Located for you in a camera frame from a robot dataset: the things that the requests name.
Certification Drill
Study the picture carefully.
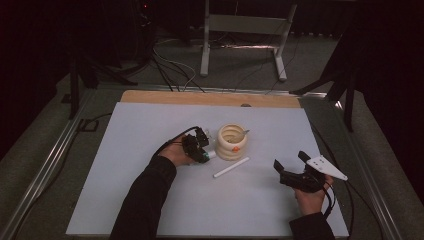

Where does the black floor bracket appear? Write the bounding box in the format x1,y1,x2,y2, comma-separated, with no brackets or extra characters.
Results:
76,117,100,133

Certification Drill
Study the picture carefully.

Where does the white floor cable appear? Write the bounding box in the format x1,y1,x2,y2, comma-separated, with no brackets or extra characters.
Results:
152,37,198,93

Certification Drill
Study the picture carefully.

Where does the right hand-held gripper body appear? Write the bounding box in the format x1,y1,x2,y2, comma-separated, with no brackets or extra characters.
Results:
279,154,349,194

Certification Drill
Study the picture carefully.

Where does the white stick pen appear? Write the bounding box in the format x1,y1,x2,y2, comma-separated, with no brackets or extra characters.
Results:
212,156,251,179

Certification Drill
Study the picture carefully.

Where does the white metal stand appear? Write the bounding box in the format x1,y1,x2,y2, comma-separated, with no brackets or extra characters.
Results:
199,0,299,83

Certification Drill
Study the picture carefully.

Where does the thin black floor cable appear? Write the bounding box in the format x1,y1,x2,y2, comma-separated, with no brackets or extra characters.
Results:
232,33,303,95

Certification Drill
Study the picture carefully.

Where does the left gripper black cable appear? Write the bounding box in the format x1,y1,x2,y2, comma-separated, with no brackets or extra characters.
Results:
151,125,202,160

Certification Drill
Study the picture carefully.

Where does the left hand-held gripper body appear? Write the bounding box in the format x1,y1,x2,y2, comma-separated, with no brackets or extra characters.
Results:
180,132,205,164

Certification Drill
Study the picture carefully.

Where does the metal floor rail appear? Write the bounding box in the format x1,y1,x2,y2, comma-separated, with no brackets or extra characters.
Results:
0,89,95,240
333,99,405,240

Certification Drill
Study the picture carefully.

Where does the white table mat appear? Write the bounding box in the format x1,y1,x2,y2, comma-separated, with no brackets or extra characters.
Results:
65,101,350,239

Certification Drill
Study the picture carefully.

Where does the black tripod stand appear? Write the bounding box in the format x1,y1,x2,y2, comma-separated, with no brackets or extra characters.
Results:
67,49,140,121
288,33,358,133

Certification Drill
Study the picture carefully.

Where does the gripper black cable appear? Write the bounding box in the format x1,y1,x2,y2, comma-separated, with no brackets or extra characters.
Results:
151,125,202,160
311,173,337,221

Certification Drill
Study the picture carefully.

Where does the cream ribbed pen holder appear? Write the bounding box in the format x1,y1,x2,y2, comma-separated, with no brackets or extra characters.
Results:
215,123,250,162

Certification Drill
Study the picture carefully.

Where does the person's right hand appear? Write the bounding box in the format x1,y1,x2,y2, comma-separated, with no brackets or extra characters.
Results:
292,174,336,217

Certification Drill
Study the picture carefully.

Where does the person's left hand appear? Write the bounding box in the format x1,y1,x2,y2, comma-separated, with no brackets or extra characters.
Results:
158,135,197,168

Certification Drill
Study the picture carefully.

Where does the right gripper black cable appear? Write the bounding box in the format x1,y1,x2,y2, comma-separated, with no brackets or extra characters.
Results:
311,173,337,221

